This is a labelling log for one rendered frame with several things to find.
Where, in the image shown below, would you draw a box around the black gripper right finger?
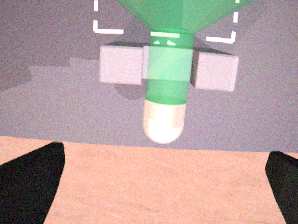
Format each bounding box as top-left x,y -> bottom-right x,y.
265,151 -> 298,224

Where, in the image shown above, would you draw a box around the green glass bottle with white cap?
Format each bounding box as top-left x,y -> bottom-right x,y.
116,0 -> 253,143

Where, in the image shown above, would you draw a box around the pale lavender blocks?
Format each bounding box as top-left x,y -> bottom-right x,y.
100,41 -> 239,91

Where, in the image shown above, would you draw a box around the grey flat mat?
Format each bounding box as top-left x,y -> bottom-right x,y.
0,0 -> 298,153

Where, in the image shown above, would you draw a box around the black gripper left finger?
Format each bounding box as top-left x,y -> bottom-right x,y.
0,141 -> 65,224

